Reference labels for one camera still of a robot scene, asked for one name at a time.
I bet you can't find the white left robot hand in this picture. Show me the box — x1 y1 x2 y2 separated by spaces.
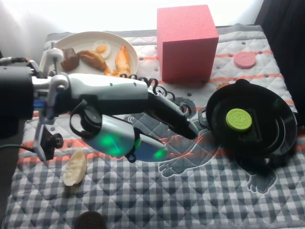
55 73 200 164

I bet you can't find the black frying pan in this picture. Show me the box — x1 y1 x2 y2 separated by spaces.
197 79 299 168

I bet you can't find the pink foam block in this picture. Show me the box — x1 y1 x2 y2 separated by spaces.
156 4 220 83

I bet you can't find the orange toy bread piece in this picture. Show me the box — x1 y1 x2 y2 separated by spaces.
77 50 108 70

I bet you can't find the orange toy shrimp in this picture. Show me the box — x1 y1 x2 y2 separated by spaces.
104 45 132 78

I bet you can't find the toy fried egg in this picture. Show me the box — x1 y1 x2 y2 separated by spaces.
91 40 112 59

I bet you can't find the brown toy meat chunk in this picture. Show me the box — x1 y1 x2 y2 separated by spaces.
60 47 81 71

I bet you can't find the cream round plate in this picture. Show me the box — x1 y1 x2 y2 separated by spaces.
39 31 139 77

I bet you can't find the cream toy dumpling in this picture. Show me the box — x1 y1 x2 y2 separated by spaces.
62 149 88 187

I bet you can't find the grey checked bear quilt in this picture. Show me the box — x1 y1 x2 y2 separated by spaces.
4 23 299 229

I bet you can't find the dark brown round cookie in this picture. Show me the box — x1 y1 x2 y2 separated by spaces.
74 210 107 229

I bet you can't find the green round disc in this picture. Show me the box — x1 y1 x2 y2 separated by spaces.
225 108 256 131

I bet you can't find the pink round disc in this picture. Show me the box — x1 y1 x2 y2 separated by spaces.
233 52 256 70

